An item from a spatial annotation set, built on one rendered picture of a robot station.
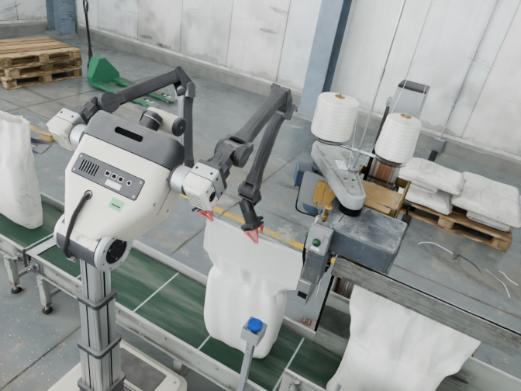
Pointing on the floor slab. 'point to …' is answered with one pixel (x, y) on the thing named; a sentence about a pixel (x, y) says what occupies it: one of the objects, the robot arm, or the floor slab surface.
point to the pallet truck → (103, 69)
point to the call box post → (246, 367)
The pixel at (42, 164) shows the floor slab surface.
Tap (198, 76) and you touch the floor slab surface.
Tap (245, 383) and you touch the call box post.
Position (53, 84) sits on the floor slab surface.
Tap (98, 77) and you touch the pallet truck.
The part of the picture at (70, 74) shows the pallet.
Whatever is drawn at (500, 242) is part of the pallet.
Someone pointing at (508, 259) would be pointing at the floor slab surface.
